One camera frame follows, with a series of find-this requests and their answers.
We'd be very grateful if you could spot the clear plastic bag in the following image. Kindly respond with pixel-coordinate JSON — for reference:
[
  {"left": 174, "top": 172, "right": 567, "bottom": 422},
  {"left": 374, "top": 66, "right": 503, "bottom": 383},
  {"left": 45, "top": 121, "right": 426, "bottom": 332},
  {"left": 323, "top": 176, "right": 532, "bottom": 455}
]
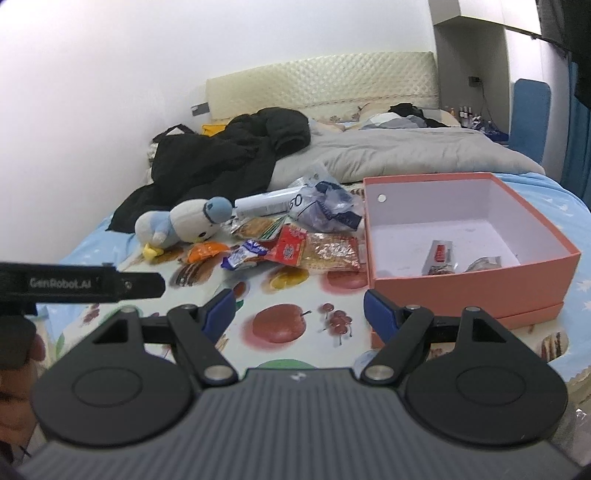
[{"left": 286, "top": 159, "right": 365, "bottom": 232}]

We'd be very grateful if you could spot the blue white plush penguin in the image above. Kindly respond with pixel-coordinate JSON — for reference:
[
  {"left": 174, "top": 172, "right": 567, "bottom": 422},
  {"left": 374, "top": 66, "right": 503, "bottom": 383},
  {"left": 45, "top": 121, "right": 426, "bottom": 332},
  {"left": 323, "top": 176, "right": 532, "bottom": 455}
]
[{"left": 135, "top": 196, "right": 234, "bottom": 263}]

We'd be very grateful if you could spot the blue white candy wrapper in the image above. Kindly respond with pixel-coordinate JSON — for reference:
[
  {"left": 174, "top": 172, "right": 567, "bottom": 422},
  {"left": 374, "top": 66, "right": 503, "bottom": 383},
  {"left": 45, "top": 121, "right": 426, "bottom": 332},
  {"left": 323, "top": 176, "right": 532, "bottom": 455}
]
[{"left": 222, "top": 239, "right": 271, "bottom": 271}]

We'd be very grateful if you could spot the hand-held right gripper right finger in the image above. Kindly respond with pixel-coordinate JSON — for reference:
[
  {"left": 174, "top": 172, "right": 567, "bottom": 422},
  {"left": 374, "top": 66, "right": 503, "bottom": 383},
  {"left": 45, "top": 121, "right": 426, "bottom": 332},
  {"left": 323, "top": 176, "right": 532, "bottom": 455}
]
[{"left": 361, "top": 289, "right": 509, "bottom": 385}]

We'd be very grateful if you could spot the green snack packet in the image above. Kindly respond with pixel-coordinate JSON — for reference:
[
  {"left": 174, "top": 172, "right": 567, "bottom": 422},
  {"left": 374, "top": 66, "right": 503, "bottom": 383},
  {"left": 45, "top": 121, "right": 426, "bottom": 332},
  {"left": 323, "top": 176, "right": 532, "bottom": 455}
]
[{"left": 261, "top": 218, "right": 288, "bottom": 241}]

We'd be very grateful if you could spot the white tube packet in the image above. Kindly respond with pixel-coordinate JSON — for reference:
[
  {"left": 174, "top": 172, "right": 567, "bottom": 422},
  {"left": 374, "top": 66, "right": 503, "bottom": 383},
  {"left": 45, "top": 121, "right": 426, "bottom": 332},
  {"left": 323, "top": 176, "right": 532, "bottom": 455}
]
[{"left": 235, "top": 187, "right": 305, "bottom": 218}]

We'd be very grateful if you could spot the blue curtain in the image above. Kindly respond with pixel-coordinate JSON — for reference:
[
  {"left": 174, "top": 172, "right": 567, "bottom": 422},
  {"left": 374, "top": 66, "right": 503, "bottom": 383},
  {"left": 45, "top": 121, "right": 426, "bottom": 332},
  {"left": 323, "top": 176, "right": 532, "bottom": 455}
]
[{"left": 560, "top": 60, "right": 591, "bottom": 208}]

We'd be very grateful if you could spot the pink cardboard box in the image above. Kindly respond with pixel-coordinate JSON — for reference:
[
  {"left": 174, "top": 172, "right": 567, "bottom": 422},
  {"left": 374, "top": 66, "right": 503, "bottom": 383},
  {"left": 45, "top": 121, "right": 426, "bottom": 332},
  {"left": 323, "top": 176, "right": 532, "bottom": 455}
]
[{"left": 362, "top": 172, "right": 581, "bottom": 319}]

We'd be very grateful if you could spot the black jacket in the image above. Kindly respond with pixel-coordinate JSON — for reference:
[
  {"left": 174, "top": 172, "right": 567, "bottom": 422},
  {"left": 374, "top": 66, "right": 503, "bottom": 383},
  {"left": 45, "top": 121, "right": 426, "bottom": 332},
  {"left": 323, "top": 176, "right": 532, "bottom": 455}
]
[{"left": 107, "top": 107, "right": 311, "bottom": 233}]

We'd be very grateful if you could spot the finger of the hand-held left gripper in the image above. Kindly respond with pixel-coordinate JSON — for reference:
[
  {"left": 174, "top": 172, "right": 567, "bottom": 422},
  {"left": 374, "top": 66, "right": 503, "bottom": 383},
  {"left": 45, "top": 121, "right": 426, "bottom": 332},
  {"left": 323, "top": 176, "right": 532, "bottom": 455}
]
[{"left": 119, "top": 272, "right": 166, "bottom": 302}]

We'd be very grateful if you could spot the red label clear snack packet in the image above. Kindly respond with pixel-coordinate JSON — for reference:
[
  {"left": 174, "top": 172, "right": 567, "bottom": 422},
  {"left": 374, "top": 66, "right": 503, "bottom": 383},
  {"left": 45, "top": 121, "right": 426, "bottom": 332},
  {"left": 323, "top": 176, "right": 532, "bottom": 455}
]
[{"left": 265, "top": 225, "right": 362, "bottom": 272}]

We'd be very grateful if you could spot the brown clear snack packet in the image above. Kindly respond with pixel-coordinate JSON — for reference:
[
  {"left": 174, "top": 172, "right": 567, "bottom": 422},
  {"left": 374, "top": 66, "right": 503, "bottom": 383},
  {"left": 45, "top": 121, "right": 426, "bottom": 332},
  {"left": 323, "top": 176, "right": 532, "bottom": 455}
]
[{"left": 231, "top": 216, "right": 277, "bottom": 241}]

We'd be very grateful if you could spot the person's left hand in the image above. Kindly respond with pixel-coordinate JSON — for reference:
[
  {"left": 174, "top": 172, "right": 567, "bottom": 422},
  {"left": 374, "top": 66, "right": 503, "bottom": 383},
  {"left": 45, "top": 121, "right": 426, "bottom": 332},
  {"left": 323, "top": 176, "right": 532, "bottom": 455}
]
[{"left": 0, "top": 333, "right": 47, "bottom": 457}]

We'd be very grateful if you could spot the cream quilted headboard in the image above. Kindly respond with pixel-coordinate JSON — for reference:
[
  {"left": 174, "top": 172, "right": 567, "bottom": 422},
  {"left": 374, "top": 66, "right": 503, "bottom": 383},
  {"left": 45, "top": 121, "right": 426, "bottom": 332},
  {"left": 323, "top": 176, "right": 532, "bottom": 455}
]
[{"left": 205, "top": 52, "right": 439, "bottom": 123}]

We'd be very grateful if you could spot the blue padded chair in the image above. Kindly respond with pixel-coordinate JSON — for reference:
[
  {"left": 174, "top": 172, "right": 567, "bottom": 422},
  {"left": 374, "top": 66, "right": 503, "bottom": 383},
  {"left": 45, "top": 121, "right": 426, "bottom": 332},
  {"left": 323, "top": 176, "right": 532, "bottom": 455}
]
[{"left": 509, "top": 78, "right": 553, "bottom": 165}]

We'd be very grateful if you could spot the clear wrapped snack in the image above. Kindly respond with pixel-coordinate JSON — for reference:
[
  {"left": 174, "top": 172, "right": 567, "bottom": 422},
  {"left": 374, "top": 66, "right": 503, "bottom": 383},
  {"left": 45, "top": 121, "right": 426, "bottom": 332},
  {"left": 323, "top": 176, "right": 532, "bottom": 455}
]
[{"left": 464, "top": 256, "right": 503, "bottom": 273}]

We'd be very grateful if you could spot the row of small bottles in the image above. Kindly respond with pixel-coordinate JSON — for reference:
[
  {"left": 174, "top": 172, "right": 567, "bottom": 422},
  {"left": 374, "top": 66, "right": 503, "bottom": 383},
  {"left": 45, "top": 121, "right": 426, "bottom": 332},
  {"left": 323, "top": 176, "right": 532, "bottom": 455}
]
[{"left": 445, "top": 105, "right": 482, "bottom": 130}]

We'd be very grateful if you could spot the small red label packet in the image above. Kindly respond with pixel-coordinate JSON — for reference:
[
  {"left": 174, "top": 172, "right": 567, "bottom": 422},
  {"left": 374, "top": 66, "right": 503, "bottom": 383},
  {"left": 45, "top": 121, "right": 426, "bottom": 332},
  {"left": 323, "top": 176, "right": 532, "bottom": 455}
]
[{"left": 422, "top": 240, "right": 458, "bottom": 276}]

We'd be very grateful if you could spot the grey duvet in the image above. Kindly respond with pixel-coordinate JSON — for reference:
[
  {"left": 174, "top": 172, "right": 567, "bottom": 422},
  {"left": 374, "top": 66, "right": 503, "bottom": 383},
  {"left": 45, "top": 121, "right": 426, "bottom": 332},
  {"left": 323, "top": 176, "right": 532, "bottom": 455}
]
[{"left": 270, "top": 124, "right": 546, "bottom": 184}]

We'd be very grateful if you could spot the fruit print bed sheet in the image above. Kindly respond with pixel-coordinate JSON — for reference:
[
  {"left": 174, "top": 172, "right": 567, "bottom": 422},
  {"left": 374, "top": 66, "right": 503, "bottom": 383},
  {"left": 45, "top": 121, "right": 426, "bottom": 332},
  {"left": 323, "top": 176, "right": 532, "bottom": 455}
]
[{"left": 44, "top": 172, "right": 591, "bottom": 418}]

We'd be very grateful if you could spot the orange snack packet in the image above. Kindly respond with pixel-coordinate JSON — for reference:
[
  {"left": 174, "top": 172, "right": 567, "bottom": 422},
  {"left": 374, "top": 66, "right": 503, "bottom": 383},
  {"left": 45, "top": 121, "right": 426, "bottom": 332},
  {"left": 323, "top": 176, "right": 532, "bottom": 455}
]
[{"left": 187, "top": 241, "right": 230, "bottom": 265}]

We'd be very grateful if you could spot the pile of clothes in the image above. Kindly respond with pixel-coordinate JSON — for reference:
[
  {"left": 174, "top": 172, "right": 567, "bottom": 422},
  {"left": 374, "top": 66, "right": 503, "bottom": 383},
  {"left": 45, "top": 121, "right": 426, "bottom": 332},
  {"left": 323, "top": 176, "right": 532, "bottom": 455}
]
[{"left": 358, "top": 102, "right": 462, "bottom": 131}]

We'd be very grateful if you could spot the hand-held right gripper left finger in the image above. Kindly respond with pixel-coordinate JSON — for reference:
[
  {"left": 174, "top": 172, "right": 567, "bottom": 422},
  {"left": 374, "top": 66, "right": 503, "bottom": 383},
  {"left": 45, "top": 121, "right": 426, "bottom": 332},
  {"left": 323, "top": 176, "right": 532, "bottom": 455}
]
[{"left": 90, "top": 288, "right": 241, "bottom": 387}]

